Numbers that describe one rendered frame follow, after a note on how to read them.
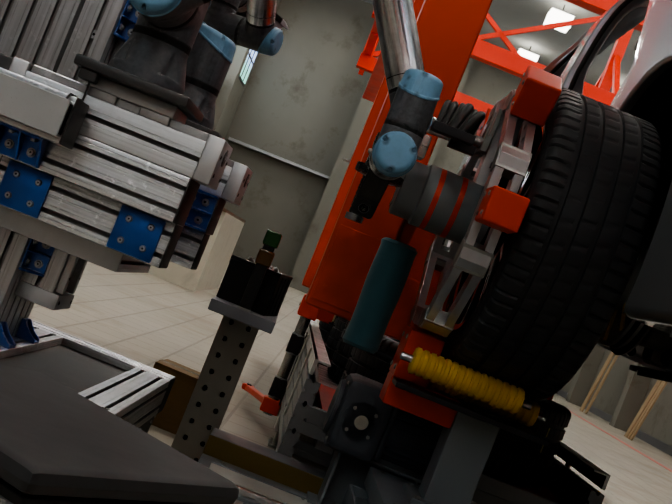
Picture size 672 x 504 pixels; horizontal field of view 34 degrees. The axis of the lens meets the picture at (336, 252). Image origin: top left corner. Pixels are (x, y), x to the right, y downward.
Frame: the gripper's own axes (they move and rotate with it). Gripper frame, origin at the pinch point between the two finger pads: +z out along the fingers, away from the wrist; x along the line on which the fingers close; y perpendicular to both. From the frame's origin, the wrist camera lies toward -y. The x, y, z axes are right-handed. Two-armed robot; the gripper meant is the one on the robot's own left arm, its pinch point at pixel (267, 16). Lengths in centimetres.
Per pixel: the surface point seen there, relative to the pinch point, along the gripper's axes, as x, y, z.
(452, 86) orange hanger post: 64, -2, -22
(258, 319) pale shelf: 53, 73, -36
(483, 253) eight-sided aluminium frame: 100, 34, -81
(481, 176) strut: 88, 19, -58
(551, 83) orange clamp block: 95, -3, -76
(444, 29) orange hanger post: 55, -14, -25
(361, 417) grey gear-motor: 88, 80, -41
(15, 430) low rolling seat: 83, 79, -191
